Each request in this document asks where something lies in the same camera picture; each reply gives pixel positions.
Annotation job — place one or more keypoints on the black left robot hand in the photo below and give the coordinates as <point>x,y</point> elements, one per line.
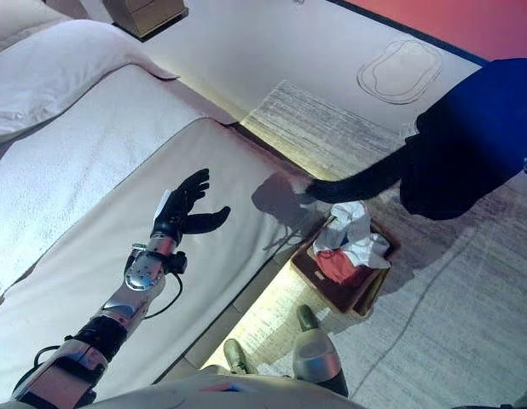
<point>180,204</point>

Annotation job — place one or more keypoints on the red garment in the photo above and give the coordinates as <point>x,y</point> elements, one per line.
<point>340,266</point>

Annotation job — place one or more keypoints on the white garment with blue label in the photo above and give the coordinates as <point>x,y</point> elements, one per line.
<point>353,238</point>

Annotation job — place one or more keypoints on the black garment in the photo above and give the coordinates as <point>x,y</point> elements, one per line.
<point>459,149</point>

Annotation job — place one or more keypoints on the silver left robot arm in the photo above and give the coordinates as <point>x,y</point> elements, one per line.
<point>142,272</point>

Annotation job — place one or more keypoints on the beige bed cover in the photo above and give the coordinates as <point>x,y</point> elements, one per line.
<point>225,264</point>

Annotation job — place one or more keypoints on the white bed mattress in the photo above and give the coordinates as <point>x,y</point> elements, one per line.
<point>97,140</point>

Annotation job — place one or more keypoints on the brown rectangular laundry basket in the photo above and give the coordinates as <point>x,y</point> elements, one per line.
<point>306,266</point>

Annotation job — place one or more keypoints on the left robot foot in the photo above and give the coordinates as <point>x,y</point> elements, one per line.
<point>235,355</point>

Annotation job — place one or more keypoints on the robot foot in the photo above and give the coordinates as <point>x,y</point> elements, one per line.
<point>235,355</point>
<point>307,319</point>

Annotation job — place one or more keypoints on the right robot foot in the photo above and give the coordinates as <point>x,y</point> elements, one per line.
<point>307,319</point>

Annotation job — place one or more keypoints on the white pillow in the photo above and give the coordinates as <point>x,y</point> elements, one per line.
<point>54,72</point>

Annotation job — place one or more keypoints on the wooden nightstand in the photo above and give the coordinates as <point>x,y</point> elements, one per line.
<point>144,17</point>

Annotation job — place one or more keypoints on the grey robot torso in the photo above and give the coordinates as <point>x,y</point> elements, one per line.
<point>204,396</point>

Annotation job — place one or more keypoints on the beige pillow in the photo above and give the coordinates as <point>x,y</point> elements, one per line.
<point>16,25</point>

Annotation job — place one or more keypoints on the clear oval plastic tray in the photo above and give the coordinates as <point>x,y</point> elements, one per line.
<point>395,72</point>

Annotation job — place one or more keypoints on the grey striped rug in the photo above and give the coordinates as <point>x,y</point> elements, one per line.
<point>438,319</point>

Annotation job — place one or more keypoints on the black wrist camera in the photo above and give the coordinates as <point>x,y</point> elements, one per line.
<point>177,262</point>

